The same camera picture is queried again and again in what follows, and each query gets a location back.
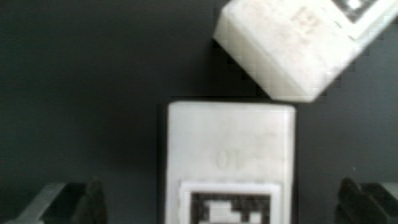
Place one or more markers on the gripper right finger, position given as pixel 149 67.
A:
pixel 366 203

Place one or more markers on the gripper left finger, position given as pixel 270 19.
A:
pixel 68 204

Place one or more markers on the white table leg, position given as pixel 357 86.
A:
pixel 295 38
pixel 229 163

